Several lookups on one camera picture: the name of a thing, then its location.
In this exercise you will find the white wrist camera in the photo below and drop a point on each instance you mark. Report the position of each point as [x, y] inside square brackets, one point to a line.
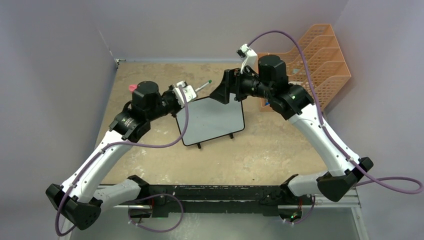
[183, 90]
[248, 56]

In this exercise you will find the white marker with green cap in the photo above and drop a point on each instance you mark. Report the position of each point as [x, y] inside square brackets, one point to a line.
[203, 86]

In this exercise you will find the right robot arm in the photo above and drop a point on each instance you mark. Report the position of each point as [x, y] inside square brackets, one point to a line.
[345, 168]

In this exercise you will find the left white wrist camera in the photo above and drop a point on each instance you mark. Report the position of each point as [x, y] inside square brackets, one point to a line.
[183, 90]

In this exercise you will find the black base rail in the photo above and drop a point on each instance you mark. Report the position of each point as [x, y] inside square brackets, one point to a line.
[267, 200]

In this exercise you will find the pink capped spice bottle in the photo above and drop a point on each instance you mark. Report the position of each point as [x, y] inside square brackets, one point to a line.
[132, 87]

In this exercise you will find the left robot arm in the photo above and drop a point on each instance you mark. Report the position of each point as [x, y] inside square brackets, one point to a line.
[78, 199]

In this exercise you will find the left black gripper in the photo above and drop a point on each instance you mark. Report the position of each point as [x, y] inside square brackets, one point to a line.
[170, 92]

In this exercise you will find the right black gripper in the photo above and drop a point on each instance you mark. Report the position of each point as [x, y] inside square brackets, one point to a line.
[232, 83]

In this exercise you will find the white whiteboard with black frame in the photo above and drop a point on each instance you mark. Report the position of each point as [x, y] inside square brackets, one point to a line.
[208, 119]

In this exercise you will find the orange plastic file organizer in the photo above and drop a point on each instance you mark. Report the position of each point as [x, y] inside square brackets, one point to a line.
[327, 66]

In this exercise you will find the aluminium frame rail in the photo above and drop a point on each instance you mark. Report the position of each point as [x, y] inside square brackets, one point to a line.
[350, 202]

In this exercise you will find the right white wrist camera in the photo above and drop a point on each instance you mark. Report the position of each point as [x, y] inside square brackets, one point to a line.
[248, 56]

